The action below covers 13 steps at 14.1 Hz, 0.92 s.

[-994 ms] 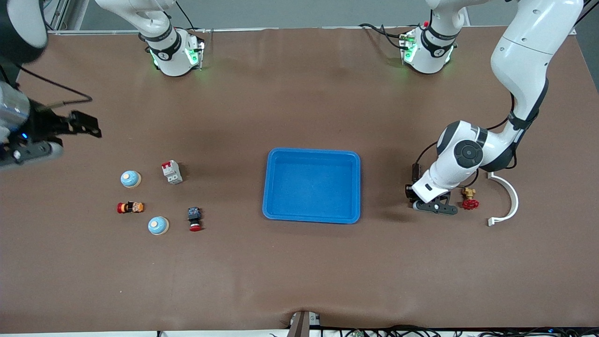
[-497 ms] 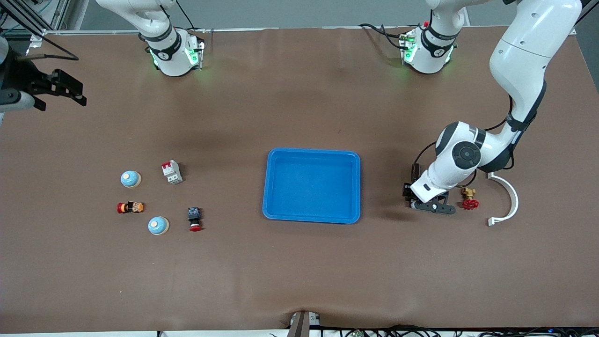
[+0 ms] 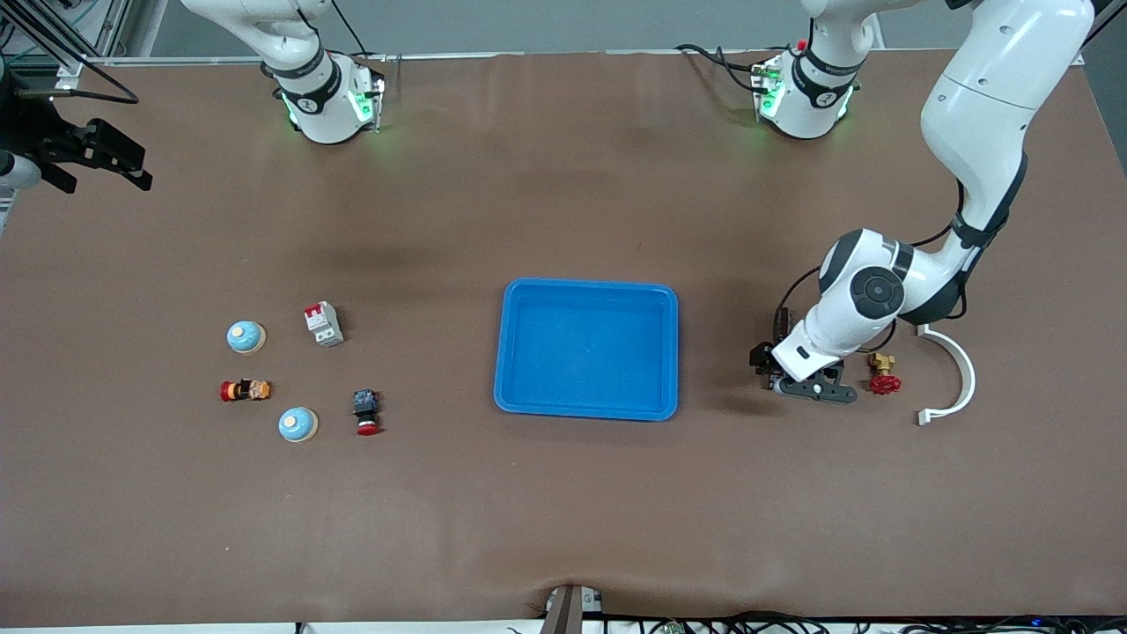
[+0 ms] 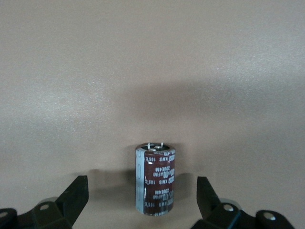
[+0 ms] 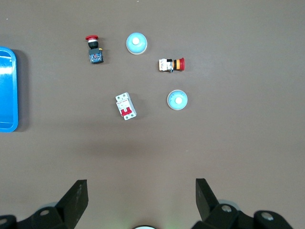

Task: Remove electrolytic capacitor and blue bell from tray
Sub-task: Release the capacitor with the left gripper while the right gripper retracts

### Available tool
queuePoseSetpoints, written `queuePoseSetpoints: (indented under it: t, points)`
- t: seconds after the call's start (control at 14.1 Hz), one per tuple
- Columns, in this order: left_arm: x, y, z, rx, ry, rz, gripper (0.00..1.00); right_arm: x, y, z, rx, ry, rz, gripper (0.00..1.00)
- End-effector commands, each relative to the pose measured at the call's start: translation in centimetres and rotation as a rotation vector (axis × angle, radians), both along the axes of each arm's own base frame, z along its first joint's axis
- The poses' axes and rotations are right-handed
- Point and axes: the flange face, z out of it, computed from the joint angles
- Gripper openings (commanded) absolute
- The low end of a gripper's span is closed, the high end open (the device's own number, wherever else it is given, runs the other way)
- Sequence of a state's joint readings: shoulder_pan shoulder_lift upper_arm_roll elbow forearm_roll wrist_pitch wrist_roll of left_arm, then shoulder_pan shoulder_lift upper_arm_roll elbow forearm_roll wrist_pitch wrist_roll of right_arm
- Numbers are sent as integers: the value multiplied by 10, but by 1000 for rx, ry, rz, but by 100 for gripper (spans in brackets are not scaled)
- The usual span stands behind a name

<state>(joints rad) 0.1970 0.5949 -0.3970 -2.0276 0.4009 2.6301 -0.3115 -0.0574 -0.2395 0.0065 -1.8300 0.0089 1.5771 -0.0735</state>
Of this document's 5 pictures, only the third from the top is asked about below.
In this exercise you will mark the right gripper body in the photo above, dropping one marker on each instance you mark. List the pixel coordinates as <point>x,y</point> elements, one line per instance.
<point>55,143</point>

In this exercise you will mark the short dark brown capacitor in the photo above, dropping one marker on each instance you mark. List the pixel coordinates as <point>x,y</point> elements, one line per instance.
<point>777,381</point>

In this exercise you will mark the long dark brown capacitor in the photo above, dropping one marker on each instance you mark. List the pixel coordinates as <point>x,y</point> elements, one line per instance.
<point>781,321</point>

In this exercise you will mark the small blue desk bell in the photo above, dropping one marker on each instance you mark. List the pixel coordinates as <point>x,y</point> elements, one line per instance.
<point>246,336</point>
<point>298,424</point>

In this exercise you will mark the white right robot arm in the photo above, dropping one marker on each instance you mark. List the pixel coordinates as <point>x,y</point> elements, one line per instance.
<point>308,88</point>

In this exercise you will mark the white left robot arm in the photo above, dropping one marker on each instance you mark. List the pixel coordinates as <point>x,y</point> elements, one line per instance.
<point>995,97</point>

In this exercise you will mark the brass valve red handwheel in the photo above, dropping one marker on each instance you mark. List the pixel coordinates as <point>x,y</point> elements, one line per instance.
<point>883,384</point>

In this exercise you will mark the white half-round pipe clamp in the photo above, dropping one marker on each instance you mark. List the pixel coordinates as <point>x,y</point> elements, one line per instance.
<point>970,380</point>

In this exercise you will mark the blue plastic tray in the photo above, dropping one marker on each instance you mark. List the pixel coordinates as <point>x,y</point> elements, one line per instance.
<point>590,352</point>

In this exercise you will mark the brown table mat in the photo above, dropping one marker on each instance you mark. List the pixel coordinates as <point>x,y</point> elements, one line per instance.
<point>563,511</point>

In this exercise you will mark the white red circuit breaker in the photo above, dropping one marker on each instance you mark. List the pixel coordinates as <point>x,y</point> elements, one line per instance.
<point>323,324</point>

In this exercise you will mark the red emergency stop button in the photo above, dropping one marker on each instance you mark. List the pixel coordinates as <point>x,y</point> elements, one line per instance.
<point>366,409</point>

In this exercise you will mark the aluminium frame profile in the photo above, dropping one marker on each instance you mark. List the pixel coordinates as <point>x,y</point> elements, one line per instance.
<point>70,66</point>

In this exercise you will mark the small orange red switch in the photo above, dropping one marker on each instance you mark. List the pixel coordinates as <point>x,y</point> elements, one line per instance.
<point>246,390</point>

